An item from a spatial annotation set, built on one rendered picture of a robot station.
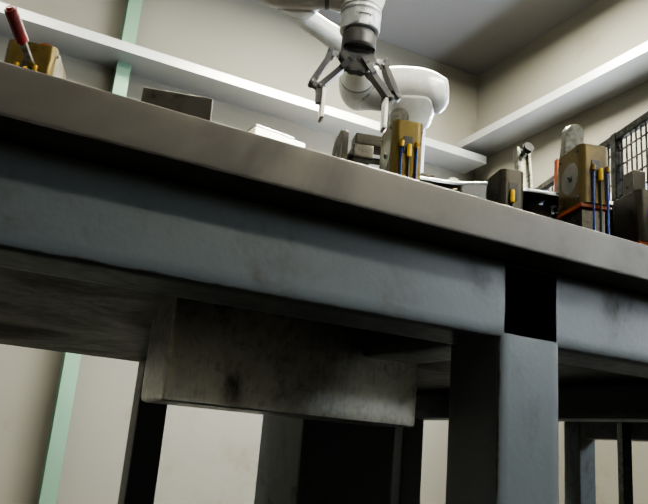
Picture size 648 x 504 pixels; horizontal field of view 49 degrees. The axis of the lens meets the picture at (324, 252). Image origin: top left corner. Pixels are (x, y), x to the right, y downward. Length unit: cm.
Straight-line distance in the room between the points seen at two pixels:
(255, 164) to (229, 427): 395
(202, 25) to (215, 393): 435
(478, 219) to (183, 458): 383
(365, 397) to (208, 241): 41
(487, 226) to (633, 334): 25
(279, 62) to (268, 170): 461
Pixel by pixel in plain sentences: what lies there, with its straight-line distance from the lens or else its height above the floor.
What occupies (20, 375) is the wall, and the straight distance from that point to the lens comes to 423.
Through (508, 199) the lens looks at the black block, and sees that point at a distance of 136.
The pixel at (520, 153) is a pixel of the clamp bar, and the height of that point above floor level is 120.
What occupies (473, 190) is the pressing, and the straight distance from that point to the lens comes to 151.
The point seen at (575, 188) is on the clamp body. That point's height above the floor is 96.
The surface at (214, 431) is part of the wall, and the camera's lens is 445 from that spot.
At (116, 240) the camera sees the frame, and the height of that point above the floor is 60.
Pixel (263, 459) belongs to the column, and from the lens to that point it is 226.
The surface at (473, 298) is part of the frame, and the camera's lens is 71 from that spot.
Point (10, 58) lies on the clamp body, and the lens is 130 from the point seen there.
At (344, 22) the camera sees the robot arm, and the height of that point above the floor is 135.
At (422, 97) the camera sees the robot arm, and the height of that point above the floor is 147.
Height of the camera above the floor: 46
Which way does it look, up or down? 15 degrees up
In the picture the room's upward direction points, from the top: 5 degrees clockwise
